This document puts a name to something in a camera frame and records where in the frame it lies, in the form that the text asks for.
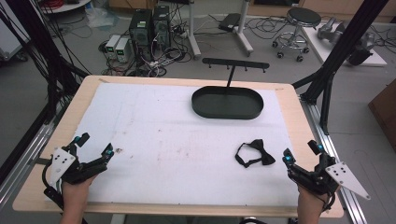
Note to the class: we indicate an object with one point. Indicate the grey and black robot part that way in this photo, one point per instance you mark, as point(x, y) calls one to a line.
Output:
point(361, 49)

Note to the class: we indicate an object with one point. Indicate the black hanger stand with tray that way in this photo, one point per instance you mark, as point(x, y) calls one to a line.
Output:
point(227, 105)

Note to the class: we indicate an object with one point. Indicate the round black chrome stool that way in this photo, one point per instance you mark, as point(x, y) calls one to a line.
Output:
point(303, 17)

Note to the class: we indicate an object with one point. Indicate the grey bench power supply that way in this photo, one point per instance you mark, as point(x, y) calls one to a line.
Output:
point(112, 43)
point(122, 49)

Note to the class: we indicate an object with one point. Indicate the flat black box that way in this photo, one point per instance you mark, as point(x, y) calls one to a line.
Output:
point(229, 21)

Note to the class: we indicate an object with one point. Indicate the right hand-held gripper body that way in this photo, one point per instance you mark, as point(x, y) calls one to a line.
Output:
point(314, 182)

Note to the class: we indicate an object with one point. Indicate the white floor platform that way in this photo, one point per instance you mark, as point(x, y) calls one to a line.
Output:
point(323, 51)

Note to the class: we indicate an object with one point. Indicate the white foam mat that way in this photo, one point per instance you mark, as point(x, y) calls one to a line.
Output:
point(155, 124)

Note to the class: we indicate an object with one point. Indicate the white desk leg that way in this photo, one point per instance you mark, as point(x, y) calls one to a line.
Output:
point(193, 34)
point(244, 34)

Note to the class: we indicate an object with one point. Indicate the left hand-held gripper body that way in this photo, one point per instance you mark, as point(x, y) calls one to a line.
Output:
point(65, 163)

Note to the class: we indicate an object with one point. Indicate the black metal frame post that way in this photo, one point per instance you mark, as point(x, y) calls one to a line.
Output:
point(339, 53)
point(43, 46)

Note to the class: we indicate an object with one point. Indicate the brown wooden cabinet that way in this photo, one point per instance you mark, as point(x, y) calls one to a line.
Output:
point(386, 115)

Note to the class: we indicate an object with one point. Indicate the person's left hand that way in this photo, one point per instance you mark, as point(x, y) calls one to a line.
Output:
point(76, 193)

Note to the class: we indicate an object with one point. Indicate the person's right hand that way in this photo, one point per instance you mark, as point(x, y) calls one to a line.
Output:
point(311, 199)

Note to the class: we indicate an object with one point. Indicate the grey equipment case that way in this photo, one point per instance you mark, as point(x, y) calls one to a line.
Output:
point(11, 40)

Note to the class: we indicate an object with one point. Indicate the clear plastic bag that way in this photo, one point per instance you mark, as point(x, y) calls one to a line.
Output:
point(101, 17)

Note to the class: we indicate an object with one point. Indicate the black computer tower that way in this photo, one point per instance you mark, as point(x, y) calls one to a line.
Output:
point(162, 25)
point(140, 28)

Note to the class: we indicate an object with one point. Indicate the black bow tie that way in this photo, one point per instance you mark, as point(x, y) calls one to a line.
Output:
point(264, 155)

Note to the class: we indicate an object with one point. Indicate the round white table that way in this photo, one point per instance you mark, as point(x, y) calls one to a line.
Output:
point(70, 6)

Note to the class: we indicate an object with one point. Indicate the aluminium rail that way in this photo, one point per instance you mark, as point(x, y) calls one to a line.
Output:
point(330, 149)
point(28, 155)

